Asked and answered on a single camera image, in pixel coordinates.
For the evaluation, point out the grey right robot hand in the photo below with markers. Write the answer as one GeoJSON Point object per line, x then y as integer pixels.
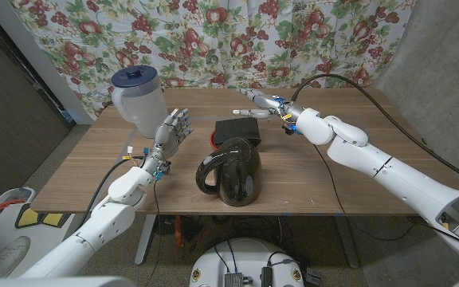
{"type": "Point", "coordinates": [271, 104]}

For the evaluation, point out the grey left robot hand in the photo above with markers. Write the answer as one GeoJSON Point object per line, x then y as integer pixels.
{"type": "Point", "coordinates": [169, 135]}

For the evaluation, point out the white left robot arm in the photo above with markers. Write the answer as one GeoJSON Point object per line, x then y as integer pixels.
{"type": "Point", "coordinates": [98, 231]}

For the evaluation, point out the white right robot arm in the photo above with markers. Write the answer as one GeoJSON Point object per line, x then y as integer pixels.
{"type": "Point", "coordinates": [393, 171]}

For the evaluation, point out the translucent pitcher with blue lid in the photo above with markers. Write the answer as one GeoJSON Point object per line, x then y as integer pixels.
{"type": "Point", "coordinates": [142, 99]}

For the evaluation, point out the floral backdrop cloth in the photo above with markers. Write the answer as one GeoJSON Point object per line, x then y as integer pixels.
{"type": "Point", "coordinates": [229, 40]}

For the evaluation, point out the glossy black kettle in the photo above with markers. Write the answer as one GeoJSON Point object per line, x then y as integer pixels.
{"type": "Point", "coordinates": [237, 175]}

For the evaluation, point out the black fan under table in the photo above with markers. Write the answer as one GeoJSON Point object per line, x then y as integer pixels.
{"type": "Point", "coordinates": [165, 225]}

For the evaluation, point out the white table leg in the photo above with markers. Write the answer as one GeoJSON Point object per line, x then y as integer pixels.
{"type": "Point", "coordinates": [146, 239]}

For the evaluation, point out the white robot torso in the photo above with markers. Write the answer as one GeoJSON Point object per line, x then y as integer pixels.
{"type": "Point", "coordinates": [245, 255]}

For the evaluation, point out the grey electronics box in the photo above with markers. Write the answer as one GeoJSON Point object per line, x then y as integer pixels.
{"type": "Point", "coordinates": [233, 280]}

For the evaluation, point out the yellow black patterned bag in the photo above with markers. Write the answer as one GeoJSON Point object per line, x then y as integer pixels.
{"type": "Point", "coordinates": [30, 217]}

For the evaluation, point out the dark grey door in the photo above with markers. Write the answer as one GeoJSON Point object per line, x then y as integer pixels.
{"type": "Point", "coordinates": [6, 131]}

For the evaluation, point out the black adapter box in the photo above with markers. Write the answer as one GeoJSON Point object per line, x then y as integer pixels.
{"type": "Point", "coordinates": [265, 276]}

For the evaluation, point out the white bin with orange item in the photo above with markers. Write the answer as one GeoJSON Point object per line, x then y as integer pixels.
{"type": "Point", "coordinates": [8, 197]}

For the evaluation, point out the white shoe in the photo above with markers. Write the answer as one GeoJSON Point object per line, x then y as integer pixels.
{"type": "Point", "coordinates": [10, 253]}

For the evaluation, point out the white door frame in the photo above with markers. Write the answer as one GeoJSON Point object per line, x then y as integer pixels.
{"type": "Point", "coordinates": [34, 56]}

